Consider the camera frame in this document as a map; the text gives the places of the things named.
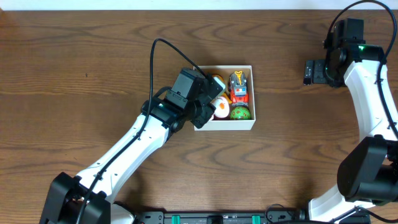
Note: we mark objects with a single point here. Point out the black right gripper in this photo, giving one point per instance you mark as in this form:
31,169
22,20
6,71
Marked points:
319,65

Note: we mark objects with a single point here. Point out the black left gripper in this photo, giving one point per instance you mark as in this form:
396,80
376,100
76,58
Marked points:
204,115

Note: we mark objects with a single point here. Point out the orange dinosaur toy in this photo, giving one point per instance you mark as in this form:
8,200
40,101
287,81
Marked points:
225,94

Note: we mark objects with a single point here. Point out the white pink duck toy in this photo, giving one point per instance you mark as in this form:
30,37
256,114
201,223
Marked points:
222,108

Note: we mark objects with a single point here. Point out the red grey toy truck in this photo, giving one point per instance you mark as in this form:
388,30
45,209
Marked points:
238,89

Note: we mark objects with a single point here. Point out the green patterned ball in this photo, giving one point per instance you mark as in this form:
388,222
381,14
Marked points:
240,113

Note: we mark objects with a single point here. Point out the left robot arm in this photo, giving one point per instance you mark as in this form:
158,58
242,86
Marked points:
89,196

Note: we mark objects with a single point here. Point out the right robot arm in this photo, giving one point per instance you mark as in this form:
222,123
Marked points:
367,177

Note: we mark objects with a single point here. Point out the white cardboard box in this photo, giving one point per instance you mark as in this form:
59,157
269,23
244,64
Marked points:
227,124

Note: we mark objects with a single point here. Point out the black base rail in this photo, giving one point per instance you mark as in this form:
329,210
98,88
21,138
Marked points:
242,217

